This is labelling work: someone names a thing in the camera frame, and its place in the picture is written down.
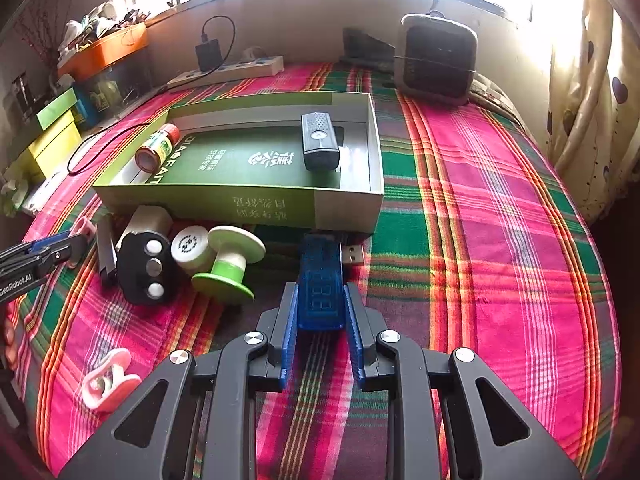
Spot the pink clip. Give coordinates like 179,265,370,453
67,216,96,269
81,348,142,413

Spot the silver black lighter bar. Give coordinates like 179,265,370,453
96,214,117,287

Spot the black round key fob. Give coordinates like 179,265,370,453
116,231,178,307

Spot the blue usb tester dongle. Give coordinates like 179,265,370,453
297,234,364,332

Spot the green white spool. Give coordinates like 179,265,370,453
191,226,266,306

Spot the pink clip front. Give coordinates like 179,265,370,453
81,348,142,413

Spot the black rectangular remote device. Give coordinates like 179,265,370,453
300,112,340,171

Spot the yellow green box stack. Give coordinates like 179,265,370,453
3,88,81,183

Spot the plaid pink green tablecloth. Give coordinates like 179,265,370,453
10,63,622,479

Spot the green cardboard box tray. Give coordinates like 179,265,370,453
93,91,384,234

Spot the orange storage tray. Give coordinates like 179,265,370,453
58,23,149,81

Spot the black charger brick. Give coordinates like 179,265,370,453
195,39,222,73

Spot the white power strip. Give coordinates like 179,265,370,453
166,56,284,90

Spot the small black grey heater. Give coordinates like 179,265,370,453
394,14,478,106

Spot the cream patterned curtain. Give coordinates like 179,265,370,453
547,0,639,223

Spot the black charger cable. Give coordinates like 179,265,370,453
66,14,238,178

